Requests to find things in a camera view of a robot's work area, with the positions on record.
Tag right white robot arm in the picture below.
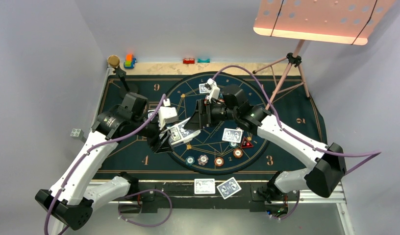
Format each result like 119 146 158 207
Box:
184 79 347 200

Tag orange poker chip stack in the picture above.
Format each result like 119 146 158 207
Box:
214 157 224 167

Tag grey lego brick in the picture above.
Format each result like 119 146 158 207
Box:
70 128 87 143

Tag pink blue poker chip stack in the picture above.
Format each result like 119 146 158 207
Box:
198 155 208 166

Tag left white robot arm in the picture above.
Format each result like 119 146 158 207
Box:
35 92 178 231

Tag blue playing card deck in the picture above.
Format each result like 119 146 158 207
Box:
167 118 201 147

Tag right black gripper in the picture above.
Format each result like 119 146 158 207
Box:
185 99 238 129

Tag teal toy block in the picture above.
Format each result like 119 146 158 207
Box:
197 57 210 63

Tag teal poker chip stack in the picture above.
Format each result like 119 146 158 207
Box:
185 156 195 166

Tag red dealer button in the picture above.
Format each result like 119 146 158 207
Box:
241 137 254 149

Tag dark green rectangular poker mat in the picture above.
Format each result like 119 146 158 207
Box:
94 72 329 180

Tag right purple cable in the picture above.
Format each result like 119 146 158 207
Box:
212 65 382 221

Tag teal chips seat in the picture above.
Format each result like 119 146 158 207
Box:
229 142 238 148

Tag orange green blue toy blocks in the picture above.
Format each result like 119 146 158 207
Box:
124 54 137 69

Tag pink music stand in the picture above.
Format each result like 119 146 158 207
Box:
253 0 395 104

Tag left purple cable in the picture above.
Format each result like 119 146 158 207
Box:
44 94 173 235

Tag dealt card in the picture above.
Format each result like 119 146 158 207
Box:
194 179 216 194
217 177 242 200

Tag orange chips seat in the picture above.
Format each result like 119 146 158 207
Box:
233 148 243 159

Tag black aluminium mounting rail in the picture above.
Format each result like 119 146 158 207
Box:
114 181 285 213

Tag purple cable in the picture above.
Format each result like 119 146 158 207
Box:
212 65 382 221
44 94 173 235

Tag red toy block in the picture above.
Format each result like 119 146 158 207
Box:
182 57 196 64

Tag round blue poker mat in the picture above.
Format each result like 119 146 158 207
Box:
151 72 275 178

